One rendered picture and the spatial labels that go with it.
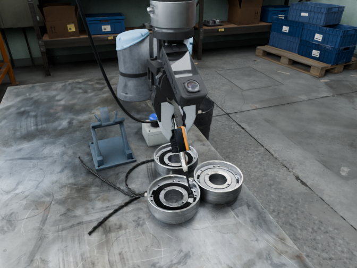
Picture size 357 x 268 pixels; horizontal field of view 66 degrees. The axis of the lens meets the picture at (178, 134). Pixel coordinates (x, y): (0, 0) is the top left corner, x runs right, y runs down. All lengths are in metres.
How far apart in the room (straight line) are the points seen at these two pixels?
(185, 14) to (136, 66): 0.55
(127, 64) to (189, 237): 0.65
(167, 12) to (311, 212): 1.56
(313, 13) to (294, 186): 2.81
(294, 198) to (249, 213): 1.31
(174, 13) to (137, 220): 0.38
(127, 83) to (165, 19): 0.59
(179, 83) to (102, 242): 0.31
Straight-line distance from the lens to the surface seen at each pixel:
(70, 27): 3.98
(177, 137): 0.53
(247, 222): 0.57
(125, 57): 0.99
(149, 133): 0.73
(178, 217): 0.53
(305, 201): 1.89
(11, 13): 4.28
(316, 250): 1.66
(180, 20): 0.46
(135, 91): 1.01
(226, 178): 0.62
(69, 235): 0.57
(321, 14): 4.22
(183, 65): 0.46
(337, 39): 4.07
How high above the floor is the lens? 1.22
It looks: 31 degrees down
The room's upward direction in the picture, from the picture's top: straight up
